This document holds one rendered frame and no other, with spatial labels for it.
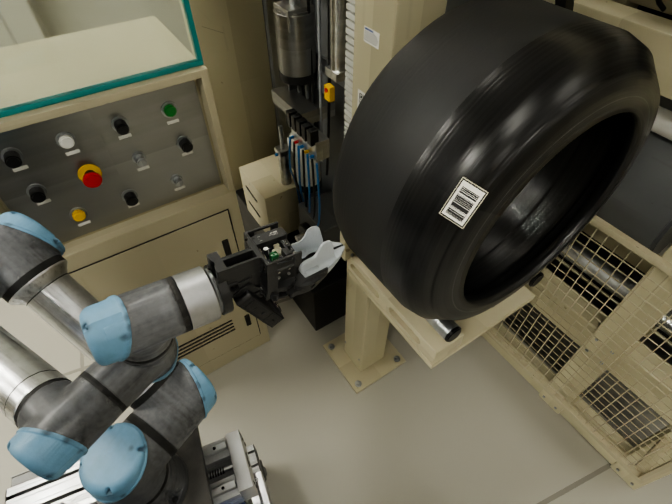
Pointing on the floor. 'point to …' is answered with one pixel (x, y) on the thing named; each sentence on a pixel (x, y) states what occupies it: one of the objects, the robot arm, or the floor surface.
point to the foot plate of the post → (364, 369)
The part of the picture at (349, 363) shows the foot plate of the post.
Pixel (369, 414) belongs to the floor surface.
